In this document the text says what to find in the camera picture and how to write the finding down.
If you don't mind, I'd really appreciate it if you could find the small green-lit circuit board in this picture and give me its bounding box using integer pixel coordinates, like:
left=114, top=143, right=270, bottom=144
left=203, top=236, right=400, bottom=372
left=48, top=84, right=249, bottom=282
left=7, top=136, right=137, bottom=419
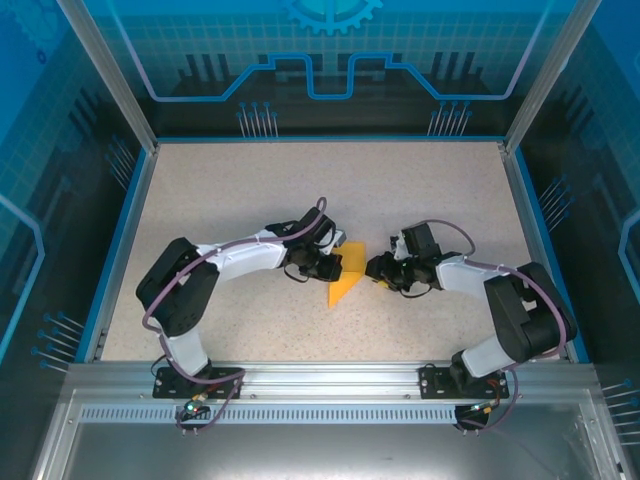
left=183, top=393, right=210, bottom=417
left=462, top=399, right=501, bottom=419

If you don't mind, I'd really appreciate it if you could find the grey metal shelf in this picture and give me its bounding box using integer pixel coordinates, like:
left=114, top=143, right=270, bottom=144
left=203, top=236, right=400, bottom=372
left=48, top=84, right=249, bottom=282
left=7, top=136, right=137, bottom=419
left=29, top=389, right=631, bottom=480

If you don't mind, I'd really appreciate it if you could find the blue grid print side panel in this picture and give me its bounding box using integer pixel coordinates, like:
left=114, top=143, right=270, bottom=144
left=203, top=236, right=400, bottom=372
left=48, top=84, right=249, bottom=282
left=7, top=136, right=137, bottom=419
left=519, top=0, right=640, bottom=451
left=0, top=0, right=151, bottom=401

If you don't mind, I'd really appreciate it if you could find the aluminium mounting rail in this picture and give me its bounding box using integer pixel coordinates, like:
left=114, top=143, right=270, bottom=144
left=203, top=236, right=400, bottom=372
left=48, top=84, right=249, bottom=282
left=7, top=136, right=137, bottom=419
left=67, top=362, right=596, bottom=401

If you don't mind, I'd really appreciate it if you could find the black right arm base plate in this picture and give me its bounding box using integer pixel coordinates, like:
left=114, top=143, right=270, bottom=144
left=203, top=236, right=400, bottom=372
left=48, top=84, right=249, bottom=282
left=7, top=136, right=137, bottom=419
left=418, top=364, right=517, bottom=401

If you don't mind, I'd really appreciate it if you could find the aluminium side rail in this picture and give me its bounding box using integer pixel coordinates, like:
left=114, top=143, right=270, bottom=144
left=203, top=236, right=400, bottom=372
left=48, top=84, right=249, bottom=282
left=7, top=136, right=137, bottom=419
left=84, top=144, right=161, bottom=364
left=501, top=144, right=575, bottom=364

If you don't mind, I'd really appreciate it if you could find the slotted grey cable duct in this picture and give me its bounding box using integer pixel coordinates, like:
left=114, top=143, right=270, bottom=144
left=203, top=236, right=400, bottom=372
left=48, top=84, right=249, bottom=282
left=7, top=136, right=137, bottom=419
left=79, top=407, right=461, bottom=424

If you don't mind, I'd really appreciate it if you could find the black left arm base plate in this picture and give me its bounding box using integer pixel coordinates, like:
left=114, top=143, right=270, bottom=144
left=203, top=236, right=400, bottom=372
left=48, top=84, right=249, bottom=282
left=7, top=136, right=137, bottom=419
left=152, top=366, right=246, bottom=401

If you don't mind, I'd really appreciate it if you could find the aluminium frame post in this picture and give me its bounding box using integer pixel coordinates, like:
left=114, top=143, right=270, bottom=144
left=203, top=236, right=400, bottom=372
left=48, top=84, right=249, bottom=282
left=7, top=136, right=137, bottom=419
left=57, top=0, right=161, bottom=151
left=502, top=0, right=606, bottom=154

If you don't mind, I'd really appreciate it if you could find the blue gear print enclosure panel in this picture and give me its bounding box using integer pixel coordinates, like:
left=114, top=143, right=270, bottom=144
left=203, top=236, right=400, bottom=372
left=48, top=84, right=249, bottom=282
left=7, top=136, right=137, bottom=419
left=94, top=0, right=566, bottom=139

